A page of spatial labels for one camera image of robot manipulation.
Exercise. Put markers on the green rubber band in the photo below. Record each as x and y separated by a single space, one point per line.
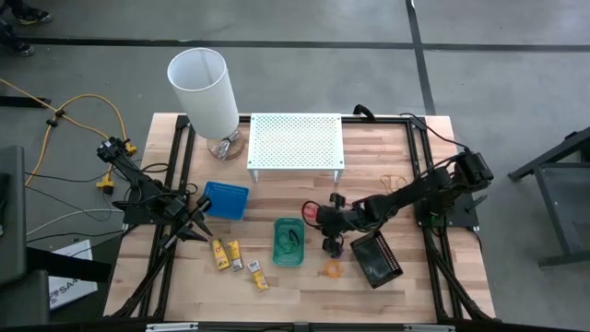
281 246

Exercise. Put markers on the yellow snack packets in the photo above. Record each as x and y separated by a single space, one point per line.
258 276

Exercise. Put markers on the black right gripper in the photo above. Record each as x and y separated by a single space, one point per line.
338 219

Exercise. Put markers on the white printed sign board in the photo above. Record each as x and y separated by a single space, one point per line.
69 295

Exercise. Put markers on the purple spiral wrist coil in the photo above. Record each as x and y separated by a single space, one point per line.
340 252

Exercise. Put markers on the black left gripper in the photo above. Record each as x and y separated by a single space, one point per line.
177 212

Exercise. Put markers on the white perforated metal shelf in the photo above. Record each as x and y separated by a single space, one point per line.
295 140

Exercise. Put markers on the white cylindrical lamp shade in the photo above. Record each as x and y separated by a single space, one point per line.
203 97

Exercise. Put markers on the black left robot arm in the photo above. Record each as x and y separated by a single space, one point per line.
138 193

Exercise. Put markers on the person's shoe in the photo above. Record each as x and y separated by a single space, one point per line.
18 47
34 16

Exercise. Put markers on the wooden lamp base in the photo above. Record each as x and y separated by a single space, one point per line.
232 150

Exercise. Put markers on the silver metal bracket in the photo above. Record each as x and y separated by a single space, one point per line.
428 328
170 327

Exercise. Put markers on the teal plastic bin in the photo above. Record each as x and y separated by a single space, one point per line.
288 263

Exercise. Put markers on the black plastic basket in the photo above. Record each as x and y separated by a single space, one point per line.
375 260

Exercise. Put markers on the black aluminium table frame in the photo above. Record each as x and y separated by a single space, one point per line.
392 121

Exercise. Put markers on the black rubber band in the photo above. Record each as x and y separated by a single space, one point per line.
298 237

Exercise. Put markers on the black floor bar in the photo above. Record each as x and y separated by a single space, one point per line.
27 101

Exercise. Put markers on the blue plastic basket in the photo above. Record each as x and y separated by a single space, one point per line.
226 200

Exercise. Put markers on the orange rubber band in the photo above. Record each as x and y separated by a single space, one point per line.
382 180

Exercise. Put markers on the amber spiral wrist coil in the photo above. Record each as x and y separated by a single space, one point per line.
327 269

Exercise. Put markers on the dark metal stand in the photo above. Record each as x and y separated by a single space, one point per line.
553 193

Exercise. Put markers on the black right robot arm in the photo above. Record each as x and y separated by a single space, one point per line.
415 189

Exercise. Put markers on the black equipment cabinet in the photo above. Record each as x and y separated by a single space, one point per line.
11 207

